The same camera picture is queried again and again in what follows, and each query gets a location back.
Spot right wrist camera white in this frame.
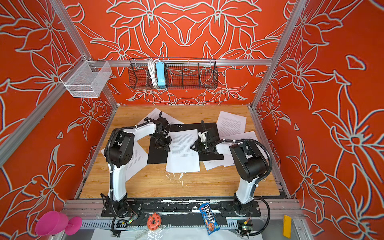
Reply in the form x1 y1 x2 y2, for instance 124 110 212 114
199 131 207 143

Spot blue m&m's candy bag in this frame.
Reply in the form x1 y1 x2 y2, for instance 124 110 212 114
199 203 220 235

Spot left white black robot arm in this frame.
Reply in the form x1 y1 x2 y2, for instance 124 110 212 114
101 117 172 218

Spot small circuit board with wires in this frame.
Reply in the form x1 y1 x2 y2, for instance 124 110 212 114
238 218 254 237

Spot blue white box in basket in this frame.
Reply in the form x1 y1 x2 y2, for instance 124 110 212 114
156 62 166 89

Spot clear plastic bin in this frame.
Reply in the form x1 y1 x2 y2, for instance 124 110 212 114
60 61 112 98

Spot pink plastic goblet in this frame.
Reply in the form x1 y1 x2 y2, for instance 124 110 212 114
35 211 83 236

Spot yellow block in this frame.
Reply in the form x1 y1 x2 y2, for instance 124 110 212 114
283 215 292 239

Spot white cable in basket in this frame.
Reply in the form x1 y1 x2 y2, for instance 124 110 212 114
147 59 160 88

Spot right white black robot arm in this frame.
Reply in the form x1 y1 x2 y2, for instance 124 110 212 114
190 131 273 237

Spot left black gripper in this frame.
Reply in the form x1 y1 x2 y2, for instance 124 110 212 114
152 133 172 151

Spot black wire basket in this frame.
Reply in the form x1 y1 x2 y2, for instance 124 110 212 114
128 57 219 90

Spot red donut toy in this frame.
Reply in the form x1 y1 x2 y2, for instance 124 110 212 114
147 213 162 231

